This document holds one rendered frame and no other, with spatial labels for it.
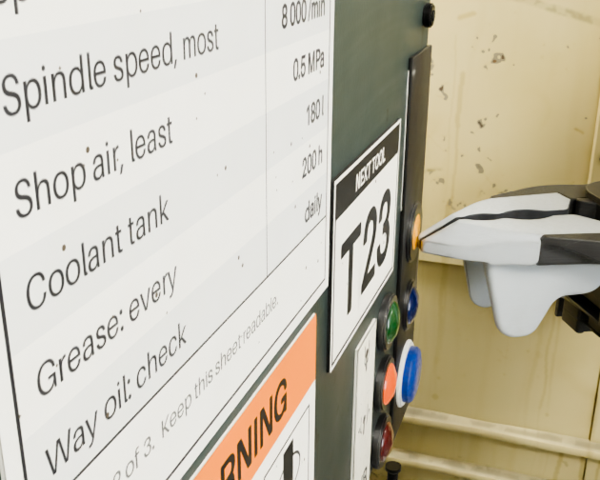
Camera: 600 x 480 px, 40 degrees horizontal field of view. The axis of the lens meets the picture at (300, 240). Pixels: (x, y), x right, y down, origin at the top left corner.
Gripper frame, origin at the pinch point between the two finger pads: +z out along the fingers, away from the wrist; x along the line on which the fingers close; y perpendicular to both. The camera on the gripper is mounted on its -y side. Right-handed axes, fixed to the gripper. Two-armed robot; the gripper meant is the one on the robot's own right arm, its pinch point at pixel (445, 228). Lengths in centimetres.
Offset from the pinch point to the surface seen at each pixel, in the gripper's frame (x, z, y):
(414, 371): -0.9, 1.4, 7.5
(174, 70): -20.6, 14.0, -11.4
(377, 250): -6.0, 5.3, -1.6
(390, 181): -4.5, 4.5, -4.0
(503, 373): 61, -36, 47
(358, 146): -8.6, 7.0, -6.6
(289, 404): -15.1, 10.7, -0.5
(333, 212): -11.4, 8.6, -5.2
